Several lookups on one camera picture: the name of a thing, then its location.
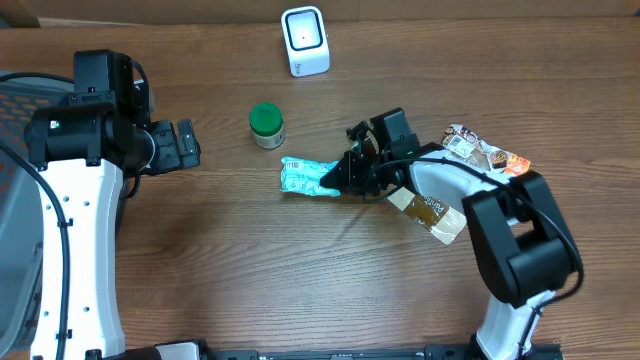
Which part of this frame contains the small orange white box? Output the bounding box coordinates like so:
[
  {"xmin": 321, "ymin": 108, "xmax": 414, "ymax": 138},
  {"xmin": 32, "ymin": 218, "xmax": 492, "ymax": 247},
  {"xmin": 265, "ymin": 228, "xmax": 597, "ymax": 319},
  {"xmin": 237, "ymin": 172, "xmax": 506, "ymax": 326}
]
[{"xmin": 504, "ymin": 153, "xmax": 531, "ymax": 176}]

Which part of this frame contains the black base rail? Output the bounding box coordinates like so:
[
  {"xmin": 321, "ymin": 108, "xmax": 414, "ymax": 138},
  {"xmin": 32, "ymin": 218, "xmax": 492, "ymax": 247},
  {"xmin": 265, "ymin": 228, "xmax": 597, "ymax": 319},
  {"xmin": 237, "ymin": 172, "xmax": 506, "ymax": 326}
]
[{"xmin": 119, "ymin": 339, "xmax": 564, "ymax": 360}]

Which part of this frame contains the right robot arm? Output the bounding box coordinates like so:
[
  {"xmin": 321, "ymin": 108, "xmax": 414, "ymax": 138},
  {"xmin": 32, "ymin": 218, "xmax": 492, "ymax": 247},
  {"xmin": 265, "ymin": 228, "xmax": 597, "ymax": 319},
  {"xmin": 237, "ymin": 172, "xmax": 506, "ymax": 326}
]
[{"xmin": 320, "ymin": 108, "xmax": 584, "ymax": 359}]

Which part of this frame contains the cardboard strip at table edge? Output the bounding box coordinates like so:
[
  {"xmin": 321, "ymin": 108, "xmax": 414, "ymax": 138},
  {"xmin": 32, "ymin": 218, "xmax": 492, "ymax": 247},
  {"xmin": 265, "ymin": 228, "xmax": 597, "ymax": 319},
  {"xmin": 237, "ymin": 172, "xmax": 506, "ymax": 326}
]
[{"xmin": 1, "ymin": 0, "xmax": 639, "ymax": 27}]

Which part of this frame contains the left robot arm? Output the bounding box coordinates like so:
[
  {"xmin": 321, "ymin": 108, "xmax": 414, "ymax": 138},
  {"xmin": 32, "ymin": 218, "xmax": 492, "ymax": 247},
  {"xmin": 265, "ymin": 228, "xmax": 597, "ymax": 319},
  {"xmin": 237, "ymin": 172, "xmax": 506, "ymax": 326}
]
[{"xmin": 25, "ymin": 49, "xmax": 206, "ymax": 359}]

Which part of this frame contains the green capped bottle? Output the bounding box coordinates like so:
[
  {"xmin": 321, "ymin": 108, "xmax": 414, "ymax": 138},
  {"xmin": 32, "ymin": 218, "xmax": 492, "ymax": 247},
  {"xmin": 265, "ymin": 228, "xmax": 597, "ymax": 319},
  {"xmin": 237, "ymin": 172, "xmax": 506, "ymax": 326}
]
[{"xmin": 249, "ymin": 102, "xmax": 286, "ymax": 149}]

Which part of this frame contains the beige brown snack pouch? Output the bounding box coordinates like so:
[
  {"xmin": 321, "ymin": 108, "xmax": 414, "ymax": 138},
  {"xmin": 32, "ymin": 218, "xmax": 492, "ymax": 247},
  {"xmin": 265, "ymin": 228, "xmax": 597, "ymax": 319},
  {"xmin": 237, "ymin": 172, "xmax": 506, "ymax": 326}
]
[{"xmin": 388, "ymin": 124, "xmax": 514, "ymax": 245}]

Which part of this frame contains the grey plastic mesh basket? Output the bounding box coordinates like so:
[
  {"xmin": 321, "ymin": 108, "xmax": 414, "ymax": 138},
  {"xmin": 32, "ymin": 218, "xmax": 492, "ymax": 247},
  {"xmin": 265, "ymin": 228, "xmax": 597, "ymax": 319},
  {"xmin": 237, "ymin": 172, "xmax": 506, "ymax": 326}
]
[{"xmin": 1, "ymin": 78, "xmax": 73, "ymax": 357}]

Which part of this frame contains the teal snack packet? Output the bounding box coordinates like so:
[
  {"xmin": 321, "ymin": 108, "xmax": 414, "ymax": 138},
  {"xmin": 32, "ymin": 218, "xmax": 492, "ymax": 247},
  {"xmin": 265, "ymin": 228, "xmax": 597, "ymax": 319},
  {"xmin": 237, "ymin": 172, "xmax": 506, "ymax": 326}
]
[{"xmin": 281, "ymin": 157, "xmax": 340, "ymax": 197}]

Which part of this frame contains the white barcode scanner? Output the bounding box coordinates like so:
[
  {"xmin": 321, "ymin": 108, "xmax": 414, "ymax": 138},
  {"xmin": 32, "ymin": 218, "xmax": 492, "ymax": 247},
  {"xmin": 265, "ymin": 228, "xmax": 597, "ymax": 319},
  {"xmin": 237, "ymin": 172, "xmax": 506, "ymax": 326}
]
[{"xmin": 281, "ymin": 5, "xmax": 330, "ymax": 78}]

